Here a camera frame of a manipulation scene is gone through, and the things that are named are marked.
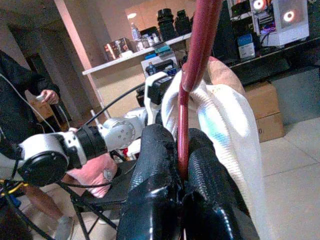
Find red clothes hanger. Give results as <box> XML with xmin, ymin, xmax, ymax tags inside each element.
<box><xmin>177</xmin><ymin>0</ymin><xmax>223</xmax><ymax>182</ymax></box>

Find person in black jacket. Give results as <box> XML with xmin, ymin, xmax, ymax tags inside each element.
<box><xmin>0</xmin><ymin>49</ymin><xmax>76</xmax><ymax>240</ymax></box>

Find white box with black device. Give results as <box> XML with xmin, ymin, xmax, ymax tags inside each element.
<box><xmin>140</xmin><ymin>56</ymin><xmax>181</xmax><ymax>78</ymax></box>

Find black desk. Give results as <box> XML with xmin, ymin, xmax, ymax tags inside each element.
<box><xmin>212</xmin><ymin>36</ymin><xmax>320</xmax><ymax>87</ymax></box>

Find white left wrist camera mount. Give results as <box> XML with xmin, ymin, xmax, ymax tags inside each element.
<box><xmin>143</xmin><ymin>71</ymin><xmax>178</xmax><ymax>126</ymax></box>

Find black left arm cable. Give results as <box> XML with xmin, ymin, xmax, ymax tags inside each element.
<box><xmin>84</xmin><ymin>82</ymin><xmax>149</xmax><ymax>126</ymax></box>

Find clear plastic water bottle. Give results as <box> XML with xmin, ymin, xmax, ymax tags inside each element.
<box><xmin>130</xmin><ymin>22</ymin><xmax>141</xmax><ymax>42</ymax></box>

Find glossy brown box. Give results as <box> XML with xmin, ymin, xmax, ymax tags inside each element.
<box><xmin>103</xmin><ymin>37</ymin><xmax>133</xmax><ymax>61</ymax></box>

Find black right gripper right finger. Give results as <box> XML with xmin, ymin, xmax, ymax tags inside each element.
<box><xmin>182</xmin><ymin>127</ymin><xmax>261</xmax><ymax>240</ymax></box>

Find black cylindrical container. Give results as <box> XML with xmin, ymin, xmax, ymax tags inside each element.
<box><xmin>156</xmin><ymin>8</ymin><xmax>175</xmax><ymax>42</ymax></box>
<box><xmin>174</xmin><ymin>9</ymin><xmax>194</xmax><ymax>36</ymax></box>

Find teal box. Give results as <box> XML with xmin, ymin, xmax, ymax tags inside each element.
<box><xmin>154</xmin><ymin>46</ymin><xmax>174</xmax><ymax>56</ymax></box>

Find pink cartoon cushion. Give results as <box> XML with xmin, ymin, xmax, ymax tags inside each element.
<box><xmin>67</xmin><ymin>152</ymin><xmax>118</xmax><ymax>198</ymax></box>

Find white wall shelf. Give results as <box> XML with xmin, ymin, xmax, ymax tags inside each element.
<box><xmin>82</xmin><ymin>32</ymin><xmax>193</xmax><ymax>76</ymax></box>

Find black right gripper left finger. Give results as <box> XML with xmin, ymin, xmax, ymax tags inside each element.
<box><xmin>117</xmin><ymin>124</ymin><xmax>186</xmax><ymax>240</ymax></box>

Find tan cloth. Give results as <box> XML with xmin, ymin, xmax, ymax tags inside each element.
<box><xmin>207</xmin><ymin>56</ymin><xmax>247</xmax><ymax>97</ymax></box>

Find plain brown cardboard box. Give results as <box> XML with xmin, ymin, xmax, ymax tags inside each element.
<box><xmin>243</xmin><ymin>81</ymin><xmax>281</xmax><ymax>121</ymax></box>

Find person hand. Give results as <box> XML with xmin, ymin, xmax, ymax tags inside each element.
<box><xmin>37</xmin><ymin>89</ymin><xmax>60</xmax><ymax>105</ymax></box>

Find blue and white box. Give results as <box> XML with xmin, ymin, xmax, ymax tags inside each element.
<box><xmin>237</xmin><ymin>34</ymin><xmax>256</xmax><ymax>60</ymax></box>

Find black folding chair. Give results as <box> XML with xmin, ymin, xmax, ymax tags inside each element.
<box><xmin>57</xmin><ymin>159</ymin><xmax>141</xmax><ymax>240</ymax></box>

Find printed brown cardboard box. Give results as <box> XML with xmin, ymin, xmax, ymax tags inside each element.
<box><xmin>254</xmin><ymin>112</ymin><xmax>286</xmax><ymax>144</ymax></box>

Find white polo shirt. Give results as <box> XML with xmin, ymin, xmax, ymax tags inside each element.
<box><xmin>161</xmin><ymin>56</ymin><xmax>275</xmax><ymax>240</ymax></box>

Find white computer case glowing fans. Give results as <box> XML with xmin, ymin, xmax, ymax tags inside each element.
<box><xmin>252</xmin><ymin>0</ymin><xmax>311</xmax><ymax>47</ymax></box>

